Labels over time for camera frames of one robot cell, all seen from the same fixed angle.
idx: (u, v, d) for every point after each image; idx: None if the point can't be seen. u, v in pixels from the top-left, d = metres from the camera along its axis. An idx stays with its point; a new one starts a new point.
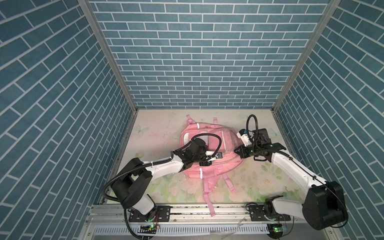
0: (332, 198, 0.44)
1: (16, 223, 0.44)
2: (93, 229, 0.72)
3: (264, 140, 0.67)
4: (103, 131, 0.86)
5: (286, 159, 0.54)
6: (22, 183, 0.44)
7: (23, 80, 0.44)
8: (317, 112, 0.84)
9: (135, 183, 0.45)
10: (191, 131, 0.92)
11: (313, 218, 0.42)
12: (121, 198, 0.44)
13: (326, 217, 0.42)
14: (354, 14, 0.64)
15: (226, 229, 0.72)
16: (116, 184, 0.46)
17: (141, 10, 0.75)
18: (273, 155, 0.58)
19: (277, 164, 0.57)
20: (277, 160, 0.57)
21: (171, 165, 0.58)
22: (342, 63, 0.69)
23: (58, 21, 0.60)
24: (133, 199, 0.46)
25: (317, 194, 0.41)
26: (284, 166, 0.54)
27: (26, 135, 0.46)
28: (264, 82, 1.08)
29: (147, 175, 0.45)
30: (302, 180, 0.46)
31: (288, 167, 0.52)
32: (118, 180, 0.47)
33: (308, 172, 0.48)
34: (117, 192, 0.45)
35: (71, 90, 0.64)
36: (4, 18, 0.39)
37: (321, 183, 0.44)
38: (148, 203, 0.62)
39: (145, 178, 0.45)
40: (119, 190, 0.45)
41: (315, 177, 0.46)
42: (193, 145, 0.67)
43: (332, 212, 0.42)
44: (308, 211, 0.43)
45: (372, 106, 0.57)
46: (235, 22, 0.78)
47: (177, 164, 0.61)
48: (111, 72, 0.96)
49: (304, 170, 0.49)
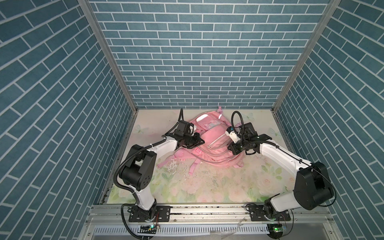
0: (318, 178, 0.47)
1: (16, 223, 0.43)
2: (93, 229, 0.72)
3: (250, 133, 0.70)
4: (103, 131, 0.86)
5: (272, 147, 0.57)
6: (22, 183, 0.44)
7: (23, 80, 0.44)
8: (317, 112, 0.84)
9: (143, 165, 0.49)
10: (210, 115, 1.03)
11: (304, 200, 0.45)
12: (135, 182, 0.49)
13: (315, 198, 0.44)
14: (354, 14, 0.64)
15: (226, 229, 0.72)
16: (126, 172, 0.49)
17: (141, 10, 0.75)
18: (261, 146, 0.60)
19: (266, 153, 0.59)
20: (266, 150, 0.59)
21: (167, 143, 0.63)
22: (342, 63, 0.69)
23: (58, 21, 0.59)
24: (146, 180, 0.51)
25: (306, 176, 0.44)
26: (273, 156, 0.56)
27: (26, 135, 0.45)
28: (264, 82, 1.08)
29: (152, 154, 0.50)
30: (290, 166, 0.48)
31: (276, 155, 0.54)
32: (126, 167, 0.50)
33: (294, 156, 0.51)
34: (130, 179, 0.49)
35: (71, 90, 0.64)
36: (4, 18, 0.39)
37: (307, 166, 0.47)
38: (149, 197, 0.64)
39: (151, 157, 0.49)
40: (131, 176, 0.49)
41: (302, 160, 0.48)
42: (181, 125, 0.75)
43: (321, 192, 0.45)
44: (300, 194, 0.45)
45: (372, 106, 0.57)
46: (235, 22, 0.78)
47: (173, 141, 0.67)
48: (111, 71, 0.96)
49: (291, 155, 0.51)
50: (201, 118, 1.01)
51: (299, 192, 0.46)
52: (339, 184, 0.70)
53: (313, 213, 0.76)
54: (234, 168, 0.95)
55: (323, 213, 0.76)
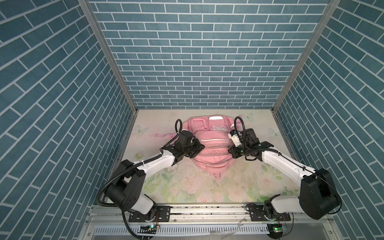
0: (324, 185, 0.46)
1: (16, 223, 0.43)
2: (93, 229, 0.72)
3: (252, 140, 0.69)
4: (103, 131, 0.86)
5: (275, 155, 0.56)
6: (22, 183, 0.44)
7: (23, 80, 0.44)
8: (317, 112, 0.84)
9: (131, 184, 0.44)
10: (225, 118, 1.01)
11: (310, 208, 0.43)
12: (118, 201, 0.43)
13: (322, 206, 0.43)
14: (354, 14, 0.64)
15: (226, 229, 0.72)
16: (111, 189, 0.45)
17: (141, 10, 0.75)
18: (263, 153, 0.60)
19: (268, 161, 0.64)
20: (268, 158, 0.59)
21: (162, 160, 0.58)
22: (342, 64, 0.69)
23: (58, 21, 0.60)
24: (131, 200, 0.46)
25: (311, 184, 0.43)
26: (276, 164, 0.56)
27: (26, 135, 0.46)
28: (264, 82, 1.08)
29: (140, 174, 0.45)
30: (292, 172, 0.49)
31: (279, 163, 0.54)
32: (112, 184, 0.45)
33: (297, 164, 0.50)
34: (114, 197, 0.44)
35: (71, 90, 0.64)
36: (4, 18, 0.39)
37: (310, 173, 0.46)
38: (147, 203, 0.63)
39: (139, 177, 0.44)
40: (116, 193, 0.45)
41: (305, 168, 0.48)
42: (182, 138, 0.69)
43: (328, 199, 0.44)
44: (306, 202, 0.44)
45: (372, 106, 0.57)
46: (235, 22, 0.78)
47: (170, 157, 0.62)
48: (111, 71, 0.96)
49: (294, 162, 0.51)
50: (214, 119, 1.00)
51: (304, 201, 0.45)
52: (339, 184, 0.70)
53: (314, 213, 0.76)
54: (234, 168, 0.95)
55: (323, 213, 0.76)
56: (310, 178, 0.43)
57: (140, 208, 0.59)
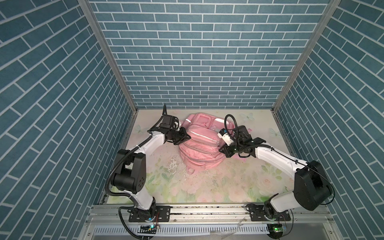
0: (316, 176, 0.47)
1: (16, 222, 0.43)
2: (93, 229, 0.72)
3: (244, 137, 0.69)
4: (103, 131, 0.86)
5: (268, 151, 0.57)
6: (22, 183, 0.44)
7: (23, 80, 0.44)
8: (317, 112, 0.84)
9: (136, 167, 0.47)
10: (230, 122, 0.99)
11: (304, 200, 0.45)
12: (130, 186, 0.47)
13: (316, 198, 0.44)
14: (354, 14, 0.64)
15: (226, 229, 0.72)
16: (119, 178, 0.48)
17: (141, 10, 0.75)
18: (257, 149, 0.60)
19: (260, 156, 0.60)
20: (261, 153, 0.59)
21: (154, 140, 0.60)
22: (342, 63, 0.69)
23: (58, 21, 0.60)
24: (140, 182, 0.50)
25: (305, 176, 0.44)
26: (269, 158, 0.56)
27: (26, 135, 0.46)
28: (264, 82, 1.08)
29: (141, 155, 0.48)
30: (287, 167, 0.49)
31: (272, 158, 0.54)
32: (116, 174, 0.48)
33: (290, 158, 0.51)
34: (124, 184, 0.47)
35: (71, 90, 0.64)
36: (4, 18, 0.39)
37: (303, 166, 0.47)
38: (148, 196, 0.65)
39: (141, 158, 0.47)
40: (123, 179, 0.47)
41: (297, 161, 0.49)
42: (166, 118, 0.74)
43: (321, 190, 0.45)
44: (300, 195, 0.45)
45: (372, 106, 0.57)
46: (235, 22, 0.78)
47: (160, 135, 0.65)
48: (111, 71, 0.96)
49: (287, 157, 0.51)
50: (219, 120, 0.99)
51: (298, 193, 0.46)
52: (339, 184, 0.70)
53: (314, 213, 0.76)
54: (234, 168, 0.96)
55: (323, 213, 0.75)
56: (303, 171, 0.44)
57: (144, 197, 0.61)
